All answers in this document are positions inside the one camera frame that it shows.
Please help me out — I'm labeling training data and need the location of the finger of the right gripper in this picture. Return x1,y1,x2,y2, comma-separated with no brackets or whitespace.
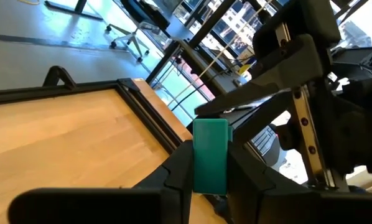
232,91,299,150
194,32,325,116

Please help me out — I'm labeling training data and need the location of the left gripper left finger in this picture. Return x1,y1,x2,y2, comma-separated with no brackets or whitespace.
133,139,195,224

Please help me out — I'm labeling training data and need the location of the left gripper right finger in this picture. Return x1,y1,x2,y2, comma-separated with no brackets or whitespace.
226,141,325,224

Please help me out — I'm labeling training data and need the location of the white office chair base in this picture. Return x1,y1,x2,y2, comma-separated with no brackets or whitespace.
105,22,152,63

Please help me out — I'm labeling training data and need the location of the black keyboard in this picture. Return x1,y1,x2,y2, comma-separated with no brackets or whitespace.
250,123,281,157

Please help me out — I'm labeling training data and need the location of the black floor stand base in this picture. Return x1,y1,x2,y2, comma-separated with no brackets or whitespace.
44,0,105,21

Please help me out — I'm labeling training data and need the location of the large window wall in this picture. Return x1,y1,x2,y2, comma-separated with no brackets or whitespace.
148,0,372,184

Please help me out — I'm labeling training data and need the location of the black frame bracket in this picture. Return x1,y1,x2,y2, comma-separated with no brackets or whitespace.
42,65,77,91

